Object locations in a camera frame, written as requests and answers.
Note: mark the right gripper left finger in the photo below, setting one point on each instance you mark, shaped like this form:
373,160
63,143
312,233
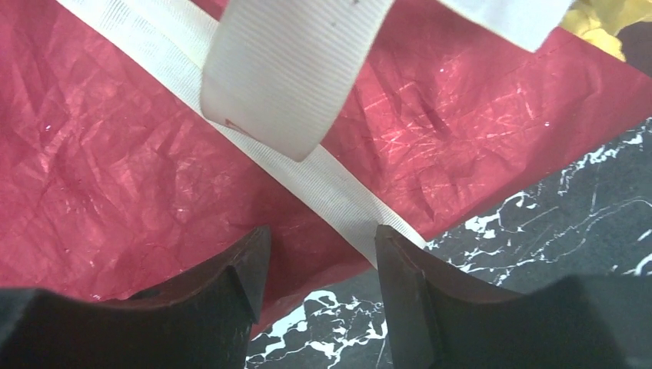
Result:
201,318

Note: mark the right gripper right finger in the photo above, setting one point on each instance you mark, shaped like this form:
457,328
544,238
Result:
440,317

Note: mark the red wrapping paper sheet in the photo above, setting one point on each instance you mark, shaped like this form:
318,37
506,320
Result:
110,183

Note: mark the beige ribbon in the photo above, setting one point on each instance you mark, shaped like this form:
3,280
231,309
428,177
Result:
368,112

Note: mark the yellow fake flower bunch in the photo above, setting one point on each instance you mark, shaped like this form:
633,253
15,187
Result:
599,22

